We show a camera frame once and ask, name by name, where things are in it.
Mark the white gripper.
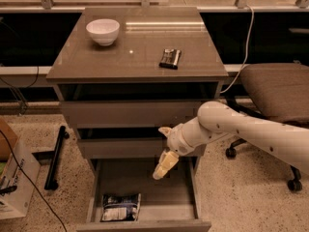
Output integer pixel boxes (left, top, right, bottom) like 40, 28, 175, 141
153, 124, 191, 180

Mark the blue chip bag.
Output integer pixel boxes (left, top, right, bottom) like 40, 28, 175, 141
100, 193, 141, 222

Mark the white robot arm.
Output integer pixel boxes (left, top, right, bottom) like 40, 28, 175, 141
153, 101, 309, 180

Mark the grey bottom drawer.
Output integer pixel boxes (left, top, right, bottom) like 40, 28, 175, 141
76, 158, 211, 232

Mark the grey drawer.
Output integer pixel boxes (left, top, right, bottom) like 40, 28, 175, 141
76, 158, 211, 232
76, 126, 209, 160
59, 82, 221, 130

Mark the grey middle drawer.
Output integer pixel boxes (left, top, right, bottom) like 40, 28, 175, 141
76, 126, 209, 160

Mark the grey drawer cabinet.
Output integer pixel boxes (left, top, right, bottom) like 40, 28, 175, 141
45, 6, 229, 166

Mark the grey top drawer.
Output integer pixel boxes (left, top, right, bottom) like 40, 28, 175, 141
59, 82, 221, 130

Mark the dark snack bar packet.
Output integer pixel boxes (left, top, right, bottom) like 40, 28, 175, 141
159, 49, 182, 70

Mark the black metal bar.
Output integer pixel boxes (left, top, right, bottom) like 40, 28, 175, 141
44, 126, 70, 190

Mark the brown office chair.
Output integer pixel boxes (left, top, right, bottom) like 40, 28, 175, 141
224, 62, 309, 192

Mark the white ceramic bowl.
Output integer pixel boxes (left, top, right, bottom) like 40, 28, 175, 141
86, 18, 120, 46

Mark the white cardboard box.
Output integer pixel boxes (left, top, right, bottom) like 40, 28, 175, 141
0, 139, 40, 219

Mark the brown cardboard box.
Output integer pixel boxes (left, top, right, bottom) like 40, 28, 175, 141
0, 118, 18, 161

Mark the black floor cable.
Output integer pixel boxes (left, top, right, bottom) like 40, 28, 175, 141
0, 129, 69, 232

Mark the white cable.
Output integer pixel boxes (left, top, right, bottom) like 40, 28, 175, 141
219, 4, 255, 95

